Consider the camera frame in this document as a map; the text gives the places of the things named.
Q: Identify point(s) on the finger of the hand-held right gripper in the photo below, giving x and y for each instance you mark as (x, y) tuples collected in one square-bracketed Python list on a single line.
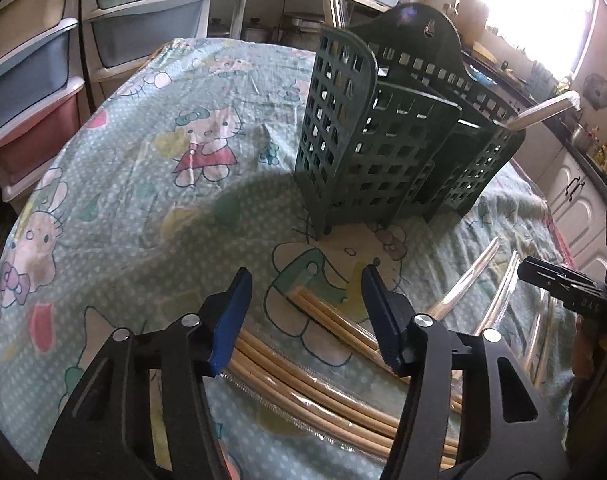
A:
[(563, 285)]

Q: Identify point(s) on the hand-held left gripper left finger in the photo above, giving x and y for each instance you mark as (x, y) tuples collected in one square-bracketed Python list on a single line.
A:
[(228, 325)]

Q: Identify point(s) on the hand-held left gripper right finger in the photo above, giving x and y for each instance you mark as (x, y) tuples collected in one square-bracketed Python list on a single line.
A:
[(381, 322)]

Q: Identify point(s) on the group of wooden chopsticks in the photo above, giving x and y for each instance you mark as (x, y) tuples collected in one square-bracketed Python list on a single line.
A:
[(308, 390)]

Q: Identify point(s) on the dark green plastic utensil holder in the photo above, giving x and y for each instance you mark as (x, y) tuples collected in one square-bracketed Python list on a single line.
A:
[(383, 160)]

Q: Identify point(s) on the clear plastic chopstick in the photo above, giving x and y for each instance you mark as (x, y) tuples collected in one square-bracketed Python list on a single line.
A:
[(543, 110), (503, 280), (543, 330), (471, 275)]

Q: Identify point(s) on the white kitchen base cabinets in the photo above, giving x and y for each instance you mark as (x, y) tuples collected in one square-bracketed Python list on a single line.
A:
[(568, 200)]

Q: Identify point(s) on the steel pot on counter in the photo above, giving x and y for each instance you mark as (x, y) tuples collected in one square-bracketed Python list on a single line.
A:
[(581, 136)]

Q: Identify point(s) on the cartoon cat printed tablecloth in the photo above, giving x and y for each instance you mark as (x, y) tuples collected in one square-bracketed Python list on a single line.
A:
[(133, 185)]

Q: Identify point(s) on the kitchen window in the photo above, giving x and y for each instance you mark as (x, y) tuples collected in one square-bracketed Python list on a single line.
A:
[(533, 10)]

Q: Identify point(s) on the pink plastic drawer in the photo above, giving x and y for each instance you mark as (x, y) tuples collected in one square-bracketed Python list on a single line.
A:
[(33, 135)]

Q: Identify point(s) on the small lidded steel pot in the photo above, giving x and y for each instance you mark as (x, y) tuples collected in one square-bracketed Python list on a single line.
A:
[(221, 27)]

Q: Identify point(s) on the grey-blue plastic drawer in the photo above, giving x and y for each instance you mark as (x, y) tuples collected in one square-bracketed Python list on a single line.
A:
[(148, 32)]

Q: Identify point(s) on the short plastic drawer tower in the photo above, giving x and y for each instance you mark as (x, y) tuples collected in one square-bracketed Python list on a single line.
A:
[(148, 25)]

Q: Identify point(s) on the tall plastic drawer tower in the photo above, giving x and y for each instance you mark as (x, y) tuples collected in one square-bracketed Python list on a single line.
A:
[(28, 85)]

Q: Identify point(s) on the blue plastic drawer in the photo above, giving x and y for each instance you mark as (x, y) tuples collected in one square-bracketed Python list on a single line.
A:
[(28, 75)]

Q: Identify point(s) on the beige plastic drawer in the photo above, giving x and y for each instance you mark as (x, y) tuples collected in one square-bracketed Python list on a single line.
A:
[(18, 15)]

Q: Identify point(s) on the small wall fan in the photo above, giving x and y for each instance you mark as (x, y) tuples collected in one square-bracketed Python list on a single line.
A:
[(597, 91)]

